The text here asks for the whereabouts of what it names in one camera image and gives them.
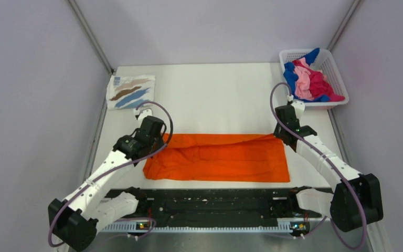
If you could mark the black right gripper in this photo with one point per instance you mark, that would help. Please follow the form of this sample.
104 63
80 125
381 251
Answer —
276 131

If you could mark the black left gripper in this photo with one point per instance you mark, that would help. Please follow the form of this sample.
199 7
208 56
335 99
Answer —
161 140

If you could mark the orange t shirt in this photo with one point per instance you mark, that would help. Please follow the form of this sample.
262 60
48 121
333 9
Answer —
220 157

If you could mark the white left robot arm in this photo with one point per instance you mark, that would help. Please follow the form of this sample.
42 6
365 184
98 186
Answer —
75 221

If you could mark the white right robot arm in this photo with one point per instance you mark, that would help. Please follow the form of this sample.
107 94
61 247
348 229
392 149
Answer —
355 199

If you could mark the light pink t shirt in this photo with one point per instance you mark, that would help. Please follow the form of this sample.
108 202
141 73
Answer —
307 84

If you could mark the blue t shirt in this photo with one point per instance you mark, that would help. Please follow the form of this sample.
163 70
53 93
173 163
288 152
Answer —
288 57

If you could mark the magenta t shirt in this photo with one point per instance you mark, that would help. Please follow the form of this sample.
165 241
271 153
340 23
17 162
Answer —
327 93

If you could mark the white plastic laundry basket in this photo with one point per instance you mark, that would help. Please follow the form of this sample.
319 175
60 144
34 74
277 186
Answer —
327 65

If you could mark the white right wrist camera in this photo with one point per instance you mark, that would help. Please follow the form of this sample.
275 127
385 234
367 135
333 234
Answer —
298 105

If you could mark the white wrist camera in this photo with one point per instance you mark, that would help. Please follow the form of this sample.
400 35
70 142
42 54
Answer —
142 114
298 105

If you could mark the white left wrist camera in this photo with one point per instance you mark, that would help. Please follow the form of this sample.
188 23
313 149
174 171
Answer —
142 114

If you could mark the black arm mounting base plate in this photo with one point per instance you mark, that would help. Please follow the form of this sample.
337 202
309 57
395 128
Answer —
219 208

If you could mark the aluminium frame rail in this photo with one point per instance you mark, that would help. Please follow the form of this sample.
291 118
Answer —
114 193

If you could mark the left corner aluminium post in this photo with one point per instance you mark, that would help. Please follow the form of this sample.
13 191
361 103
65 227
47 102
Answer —
90 36

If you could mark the corner aluminium post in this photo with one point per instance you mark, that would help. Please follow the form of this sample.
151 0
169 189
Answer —
90 36
341 28

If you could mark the right corner aluminium post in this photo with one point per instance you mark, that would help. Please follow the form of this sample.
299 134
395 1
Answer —
341 28

